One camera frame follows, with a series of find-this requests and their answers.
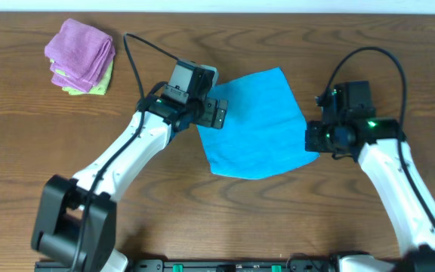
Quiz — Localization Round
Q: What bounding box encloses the folded purple cloth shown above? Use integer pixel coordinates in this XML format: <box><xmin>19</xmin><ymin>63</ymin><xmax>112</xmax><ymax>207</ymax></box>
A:
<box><xmin>45</xmin><ymin>19</ymin><xmax>116</xmax><ymax>93</ymax></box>

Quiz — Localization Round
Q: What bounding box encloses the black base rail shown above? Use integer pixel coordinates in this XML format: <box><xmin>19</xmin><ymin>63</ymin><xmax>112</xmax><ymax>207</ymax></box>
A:
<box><xmin>34</xmin><ymin>252</ymin><xmax>403</xmax><ymax>272</ymax></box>

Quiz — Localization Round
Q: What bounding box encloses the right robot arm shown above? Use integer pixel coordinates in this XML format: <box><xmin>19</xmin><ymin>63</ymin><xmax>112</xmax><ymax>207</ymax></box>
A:
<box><xmin>305</xmin><ymin>81</ymin><xmax>435</xmax><ymax>271</ymax></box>

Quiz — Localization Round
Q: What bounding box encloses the blue cloth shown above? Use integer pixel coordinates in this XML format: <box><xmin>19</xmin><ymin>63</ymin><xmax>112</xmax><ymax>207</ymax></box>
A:
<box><xmin>198</xmin><ymin>67</ymin><xmax>319</xmax><ymax>180</ymax></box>

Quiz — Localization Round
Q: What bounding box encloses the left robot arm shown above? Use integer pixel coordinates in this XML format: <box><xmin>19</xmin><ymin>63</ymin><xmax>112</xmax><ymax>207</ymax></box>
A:
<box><xmin>31</xmin><ymin>60</ymin><xmax>227</xmax><ymax>272</ymax></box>

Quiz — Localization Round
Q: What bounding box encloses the right black cable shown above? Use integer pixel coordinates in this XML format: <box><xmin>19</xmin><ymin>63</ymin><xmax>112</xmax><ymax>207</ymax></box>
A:
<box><xmin>321</xmin><ymin>45</ymin><xmax>435</xmax><ymax>258</ymax></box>

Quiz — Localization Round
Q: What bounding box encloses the folded green cloth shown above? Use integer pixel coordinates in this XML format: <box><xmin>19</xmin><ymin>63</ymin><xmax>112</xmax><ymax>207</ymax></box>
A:
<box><xmin>50</xmin><ymin>59</ymin><xmax>113</xmax><ymax>95</ymax></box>

